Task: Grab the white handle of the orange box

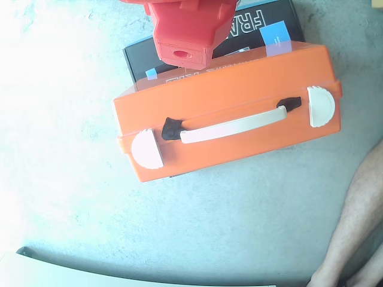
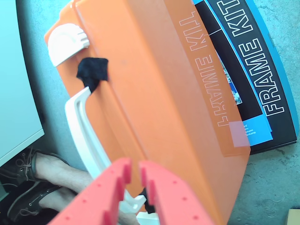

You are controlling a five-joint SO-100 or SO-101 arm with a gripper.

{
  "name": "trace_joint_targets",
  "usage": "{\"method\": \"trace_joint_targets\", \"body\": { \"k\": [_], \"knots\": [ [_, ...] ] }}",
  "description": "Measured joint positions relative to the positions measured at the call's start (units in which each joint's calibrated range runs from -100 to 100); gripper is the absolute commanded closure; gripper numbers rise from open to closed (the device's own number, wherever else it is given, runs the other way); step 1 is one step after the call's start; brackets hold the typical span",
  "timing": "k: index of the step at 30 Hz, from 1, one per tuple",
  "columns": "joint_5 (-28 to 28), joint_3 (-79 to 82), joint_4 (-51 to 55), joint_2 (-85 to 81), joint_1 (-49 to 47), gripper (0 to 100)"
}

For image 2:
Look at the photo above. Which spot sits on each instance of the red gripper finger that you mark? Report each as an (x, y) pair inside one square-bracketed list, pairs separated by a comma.
[(173, 201), (98, 192)]

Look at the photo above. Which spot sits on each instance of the bare human leg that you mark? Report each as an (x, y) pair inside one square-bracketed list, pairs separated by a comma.
[(61, 171), (58, 197)]

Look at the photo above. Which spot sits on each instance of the dark laced boat shoe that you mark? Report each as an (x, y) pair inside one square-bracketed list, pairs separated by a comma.
[(21, 168), (28, 201)]

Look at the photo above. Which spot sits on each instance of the orange plastic case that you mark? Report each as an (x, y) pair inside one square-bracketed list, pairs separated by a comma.
[(152, 93)]

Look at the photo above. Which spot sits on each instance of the tan cardboard piece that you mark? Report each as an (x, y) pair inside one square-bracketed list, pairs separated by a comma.
[(294, 218)]

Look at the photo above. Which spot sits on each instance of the white furniture panel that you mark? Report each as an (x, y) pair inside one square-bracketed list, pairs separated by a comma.
[(16, 82)]

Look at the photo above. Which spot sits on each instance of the white half-round case latch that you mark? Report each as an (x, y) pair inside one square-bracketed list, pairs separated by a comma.
[(63, 44)]

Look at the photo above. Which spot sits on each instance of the black blue frame kit box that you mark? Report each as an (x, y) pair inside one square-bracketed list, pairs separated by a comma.
[(269, 70)]

